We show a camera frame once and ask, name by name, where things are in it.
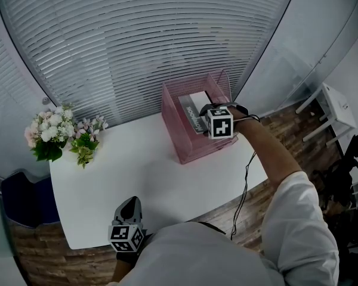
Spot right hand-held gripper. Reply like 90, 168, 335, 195
199, 103, 234, 139

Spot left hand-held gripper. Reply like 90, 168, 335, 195
108, 195, 144, 253

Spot white booklet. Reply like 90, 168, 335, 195
178, 91, 212, 136

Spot pink transparent drawer organizer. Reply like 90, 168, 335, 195
162, 69, 239, 166

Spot person's left forearm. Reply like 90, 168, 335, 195
110, 260, 135, 284

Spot person's right forearm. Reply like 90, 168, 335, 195
234, 119, 302, 192

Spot pink flower bouquet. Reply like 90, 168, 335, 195
69, 115, 109, 169

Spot person's white shirt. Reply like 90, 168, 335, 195
106, 170, 341, 286

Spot dark blue chair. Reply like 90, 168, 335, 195
1, 171, 60, 229

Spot white flower bouquet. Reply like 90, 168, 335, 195
24, 104, 75, 163

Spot small white table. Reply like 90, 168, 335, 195
295, 82, 358, 142

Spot black office chair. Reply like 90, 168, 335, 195
313, 128, 358, 217

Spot grey window blinds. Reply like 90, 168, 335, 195
0, 0, 299, 130

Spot black wrist strap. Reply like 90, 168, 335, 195
116, 250, 141, 265
228, 103, 250, 120

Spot thin black cable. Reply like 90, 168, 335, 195
230, 114, 261, 241

